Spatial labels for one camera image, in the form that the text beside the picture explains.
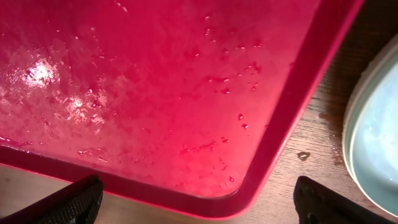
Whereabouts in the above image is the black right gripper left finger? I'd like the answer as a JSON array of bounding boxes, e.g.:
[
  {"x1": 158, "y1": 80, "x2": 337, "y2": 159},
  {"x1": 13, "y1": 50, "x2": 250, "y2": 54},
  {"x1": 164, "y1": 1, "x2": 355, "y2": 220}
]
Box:
[{"x1": 1, "y1": 175, "x2": 104, "y2": 224}]

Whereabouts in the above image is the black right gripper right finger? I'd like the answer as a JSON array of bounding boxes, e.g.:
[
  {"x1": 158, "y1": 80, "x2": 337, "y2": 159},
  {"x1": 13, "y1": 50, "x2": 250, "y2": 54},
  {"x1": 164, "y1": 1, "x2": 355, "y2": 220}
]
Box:
[{"x1": 294, "y1": 175, "x2": 394, "y2": 224}]

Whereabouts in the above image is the light green plate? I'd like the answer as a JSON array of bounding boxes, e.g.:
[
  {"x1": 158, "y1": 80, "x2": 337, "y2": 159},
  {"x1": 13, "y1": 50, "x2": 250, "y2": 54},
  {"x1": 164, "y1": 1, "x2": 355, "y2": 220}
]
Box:
[{"x1": 342, "y1": 37, "x2": 397, "y2": 208}]

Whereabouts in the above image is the light blue plate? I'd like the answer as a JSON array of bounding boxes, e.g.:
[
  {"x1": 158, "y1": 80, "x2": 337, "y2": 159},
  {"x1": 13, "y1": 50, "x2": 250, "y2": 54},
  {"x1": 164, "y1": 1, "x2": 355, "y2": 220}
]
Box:
[{"x1": 351, "y1": 62, "x2": 397, "y2": 216}]

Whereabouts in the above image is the red plastic tray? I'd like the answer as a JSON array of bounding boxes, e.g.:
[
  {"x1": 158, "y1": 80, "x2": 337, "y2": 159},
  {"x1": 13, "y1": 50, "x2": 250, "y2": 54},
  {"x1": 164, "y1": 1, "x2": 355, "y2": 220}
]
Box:
[{"x1": 1, "y1": 0, "x2": 362, "y2": 220}]

